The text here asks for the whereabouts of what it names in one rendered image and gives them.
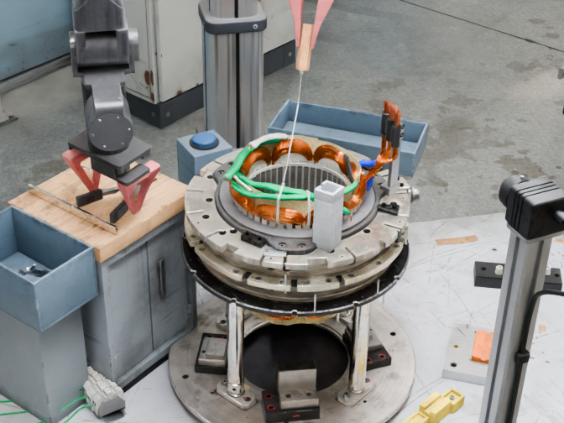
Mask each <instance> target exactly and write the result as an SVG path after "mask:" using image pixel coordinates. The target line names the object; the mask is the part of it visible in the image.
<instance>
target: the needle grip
mask: <svg viewBox="0 0 564 423"><path fill-rule="evenodd" d="M313 29H314V24H311V23H301V26H300V44H299V47H298V54H297V61H296V69H297V70H299V71H308V70H309V68H310V60H311V39H312V34H313Z"/></svg>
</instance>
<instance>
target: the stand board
mask: <svg viewBox="0 0 564 423"><path fill-rule="evenodd" d="M83 165H84V166H85V167H87V168H89V169H91V170H92V168H91V161H90V158H88V159H86V160H84V161H82V162H81V166H83ZM155 178H157V180H156V181H155V182H153V183H152V185H151V186H150V187H149V189H148V192H147V194H146V197H145V199H144V203H143V205H142V208H141V210H140V211H139V212H138V213H136V214H135V215H133V214H132V212H131V211H130V210H129V208H128V211H127V212H126V213H125V214H124V215H123V216H122V217H121V218H120V219H119V220H118V221H117V222H116V223H115V224H113V223H112V224H113V225H115V226H117V232H118V235H117V236H115V235H113V234H111V233H109V232H107V231H105V230H103V229H101V228H99V227H97V226H95V225H93V224H91V223H89V222H87V221H85V220H83V219H81V218H79V217H77V216H75V215H73V214H71V213H69V212H67V211H65V210H63V209H61V208H59V207H57V206H54V205H52V204H50V203H48V202H47V201H44V200H42V199H40V198H38V197H37V196H34V195H32V194H30V193H29V192H28V191H27V192H25V193H23V194H22V195H21V196H18V197H16V198H14V199H12V200H11V201H9V202H8V206H11V205H13V206H16V207H17V208H19V209H21V210H23V211H25V212H27V213H28V214H30V215H32V216H34V217H37V218H38V219H40V220H42V221H44V222H47V223H49V224H50V225H52V226H54V227H57V228H59V229H60V230H62V231H63V232H66V233H68V234H70V235H71V236H73V237H75V238H78V239H80V240H81V241H83V242H85V243H88V244H90V245H91V246H93V247H94V254H95V260H96V261H98V262H100V263H102V262H103V261H105V260H106V259H108V258H110V257H112V256H113V255H114V254H115V253H117V252H119V251H120V250H122V249H124V248H126V247H127V246H128V245H129V244H131V243H133V242H135V241H136V240H138V239H139V238H141V237H142V236H143V235H145V234H147V233H148V232H150V231H152V230H153V229H155V228H156V227H158V226H159V225H161V224H162V223H164V222H166V221H167V220H169V219H171V218H172V217H173V216H175V215H176V214H178V213H179V212H182V211H183V210H185V192H186V189H187V186H188V185H185V184H183V183H181V182H179V181H177V180H174V179H172V178H170V177H168V176H166V175H162V174H160V173H158V174H157V175H156V177H155ZM115 186H118V185H117V182H116V181H115V180H113V179H110V178H108V177H106V176H105V175H102V174H101V179H100V183H99V187H98V188H101V189H102V190H105V189H108V188H112V187H115ZM37 187H39V188H40V189H42V190H44V191H47V192H49V193H50V194H52V195H54V196H57V197H59V198H60V199H62V200H64V201H67V202H69V203H70V204H72V205H74V206H77V205H76V196H79V195H82V194H85V193H87V192H89V190H88V189H87V188H86V187H85V185H84V184H83V182H82V181H81V179H80V178H79V177H78V176H77V175H76V173H75V172H74V171H73V170H72V168H69V169H68V170H66V171H64V172H62V173H60V174H58V175H57V176H55V177H53V178H51V179H49V180H47V181H46V182H44V183H42V184H40V185H38V186H37ZM122 200H124V198H123V195H122V193H121V192H118V193H117V194H115V195H114V194H111V195H108V196H104V197H103V199H102V200H100V201H95V202H93V203H91V204H88V205H85V206H82V207H80V208H81V209H83V210H85V211H87V212H90V213H91V214H93V215H95V216H97V217H100V218H101V219H103V220H105V221H107V222H110V217H109V213H110V212H111V211H112V210H113V209H114V208H115V207H116V206H117V205H118V204H119V203H120V202H121V201H122ZM77 207H78V206H77Z"/></svg>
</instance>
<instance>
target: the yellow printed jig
mask: <svg viewBox="0 0 564 423"><path fill-rule="evenodd" d="M464 400H465V394H462V393H461V392H459V391H457V390H456V389H454V388H453V387H451V388H450V389H449V390H448V391H446V392H445V393H444V394H442V395H441V394H440V393H438V392H434V393H433V394H432V395H430V396H429V397H428V398H427V399H425V400H424V401H423V402H421V403H420V406H419V409H418V410H417V411H416V412H415V413H414V414H413V415H411V416H410V417H409V418H408V419H406V420H405V421H404V422H402V423H439V422H440V421H441V420H442V419H443V418H445V417H446V416H447V415H448V414H449V413H451V414H453V413H454V412H455V411H456V410H458V409H459V408H460V407H461V406H462V405H463V404H464Z"/></svg>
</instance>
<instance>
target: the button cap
mask: <svg viewBox="0 0 564 423"><path fill-rule="evenodd" d="M216 142H217V137H216V136H215V135H214V134H213V133H208V132H201V133H196V134H195V135H194V136H193V137H192V143H193V144H194V145H196V146H199V147H209V146H212V145H214V144H215V143H216Z"/></svg>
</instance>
